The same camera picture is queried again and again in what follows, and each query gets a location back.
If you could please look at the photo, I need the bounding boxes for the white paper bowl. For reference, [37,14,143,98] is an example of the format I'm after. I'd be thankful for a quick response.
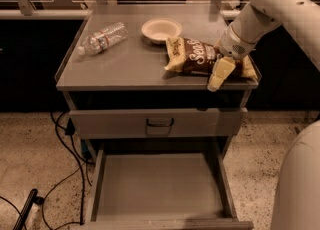
[141,18,182,44]

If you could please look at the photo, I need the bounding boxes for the open middle drawer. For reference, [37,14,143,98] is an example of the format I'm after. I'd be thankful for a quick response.
[84,141,253,230]

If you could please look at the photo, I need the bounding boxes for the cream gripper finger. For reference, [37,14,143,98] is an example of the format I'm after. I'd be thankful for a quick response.
[207,57,235,92]

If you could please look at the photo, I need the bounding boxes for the clear plastic water bottle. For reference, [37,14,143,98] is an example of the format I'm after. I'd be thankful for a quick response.
[77,22,128,56]

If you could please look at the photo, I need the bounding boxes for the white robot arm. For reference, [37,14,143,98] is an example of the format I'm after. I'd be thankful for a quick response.
[217,0,320,230]

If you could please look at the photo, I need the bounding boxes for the black power strip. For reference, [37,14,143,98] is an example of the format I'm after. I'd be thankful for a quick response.
[13,188,44,230]

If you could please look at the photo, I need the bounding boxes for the brown chip bag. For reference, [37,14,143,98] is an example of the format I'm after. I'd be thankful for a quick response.
[164,37,257,79]

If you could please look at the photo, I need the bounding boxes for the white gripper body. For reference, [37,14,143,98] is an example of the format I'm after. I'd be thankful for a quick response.
[217,25,255,60]

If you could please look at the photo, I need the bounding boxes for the white horizontal rail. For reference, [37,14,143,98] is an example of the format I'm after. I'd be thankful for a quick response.
[0,9,241,21]

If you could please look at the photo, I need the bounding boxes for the black floor cable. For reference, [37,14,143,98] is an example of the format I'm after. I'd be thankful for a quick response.
[0,111,96,230]

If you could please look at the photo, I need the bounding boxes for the grey drawer cabinet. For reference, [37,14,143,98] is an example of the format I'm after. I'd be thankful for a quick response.
[56,3,259,151]

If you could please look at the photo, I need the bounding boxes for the closed top drawer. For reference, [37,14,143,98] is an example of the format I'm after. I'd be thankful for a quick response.
[69,108,247,139]

